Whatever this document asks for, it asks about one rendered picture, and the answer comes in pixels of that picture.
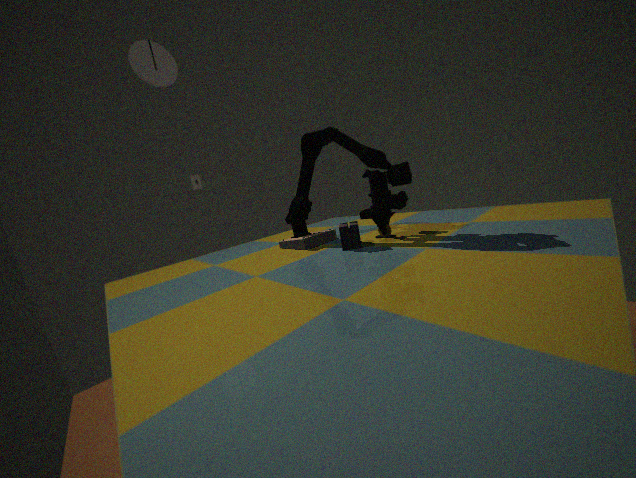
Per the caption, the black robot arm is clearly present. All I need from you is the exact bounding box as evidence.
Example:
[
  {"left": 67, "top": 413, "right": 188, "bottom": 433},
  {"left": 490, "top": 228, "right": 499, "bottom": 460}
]
[{"left": 285, "top": 126, "right": 412, "bottom": 238}]

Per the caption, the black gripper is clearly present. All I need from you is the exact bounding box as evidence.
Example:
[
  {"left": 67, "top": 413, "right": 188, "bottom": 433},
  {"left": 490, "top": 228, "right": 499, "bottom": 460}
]
[{"left": 360, "top": 187, "right": 397, "bottom": 235}]

